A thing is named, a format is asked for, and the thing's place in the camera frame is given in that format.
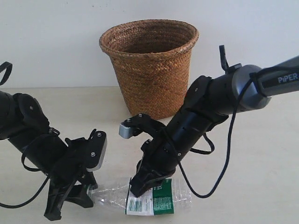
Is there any brown woven wicker basket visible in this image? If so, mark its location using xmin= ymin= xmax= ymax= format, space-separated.
xmin=99 ymin=19 xmax=199 ymax=119

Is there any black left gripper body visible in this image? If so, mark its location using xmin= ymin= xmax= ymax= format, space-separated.
xmin=22 ymin=130 xmax=90 ymax=184

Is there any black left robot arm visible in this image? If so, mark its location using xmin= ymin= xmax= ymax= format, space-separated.
xmin=0 ymin=91 xmax=96 ymax=185

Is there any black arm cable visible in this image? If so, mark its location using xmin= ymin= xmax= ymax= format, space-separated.
xmin=0 ymin=62 xmax=60 ymax=208
xmin=161 ymin=45 xmax=260 ymax=199

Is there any clear plastic bottle green label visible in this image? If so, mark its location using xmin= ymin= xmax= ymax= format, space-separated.
xmin=86 ymin=177 xmax=192 ymax=216

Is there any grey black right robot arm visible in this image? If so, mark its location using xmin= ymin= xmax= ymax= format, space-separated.
xmin=130 ymin=57 xmax=299 ymax=197

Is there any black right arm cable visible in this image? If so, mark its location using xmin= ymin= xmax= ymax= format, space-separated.
xmin=161 ymin=45 xmax=260 ymax=199

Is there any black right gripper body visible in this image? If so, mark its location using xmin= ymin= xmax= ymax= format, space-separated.
xmin=136 ymin=109 xmax=228 ymax=184

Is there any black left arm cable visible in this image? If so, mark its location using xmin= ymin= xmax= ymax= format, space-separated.
xmin=0 ymin=62 xmax=60 ymax=208

